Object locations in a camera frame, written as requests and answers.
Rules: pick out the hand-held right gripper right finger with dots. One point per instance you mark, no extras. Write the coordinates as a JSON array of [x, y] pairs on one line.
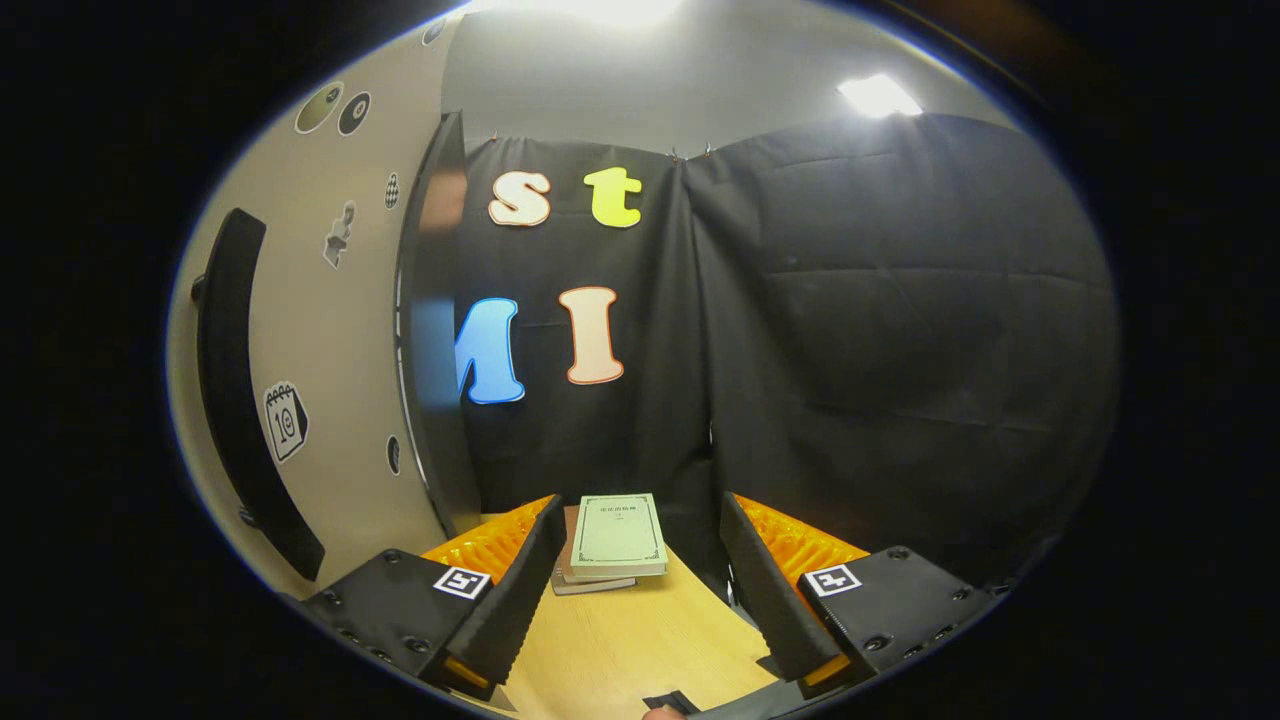
[[765, 600]]

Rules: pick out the black backdrop cloth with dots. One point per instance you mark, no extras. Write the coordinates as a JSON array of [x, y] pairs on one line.
[[850, 350]]

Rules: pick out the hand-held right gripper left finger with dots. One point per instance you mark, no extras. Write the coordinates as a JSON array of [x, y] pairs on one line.
[[520, 600]]

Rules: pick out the small ceiling light panel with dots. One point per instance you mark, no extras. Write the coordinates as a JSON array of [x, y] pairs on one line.
[[878, 95]]

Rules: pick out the large ceiling light panel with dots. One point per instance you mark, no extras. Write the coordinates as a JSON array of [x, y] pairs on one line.
[[590, 10]]

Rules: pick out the grey book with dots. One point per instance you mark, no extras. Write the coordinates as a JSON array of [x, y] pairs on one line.
[[590, 587]]

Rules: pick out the beige cabinet door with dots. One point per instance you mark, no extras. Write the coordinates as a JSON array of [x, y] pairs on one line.
[[340, 330]]

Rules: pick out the green book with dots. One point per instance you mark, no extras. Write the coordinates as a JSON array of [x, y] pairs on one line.
[[618, 535]]

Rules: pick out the brown book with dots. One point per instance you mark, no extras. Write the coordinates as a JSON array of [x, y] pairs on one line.
[[568, 545]]

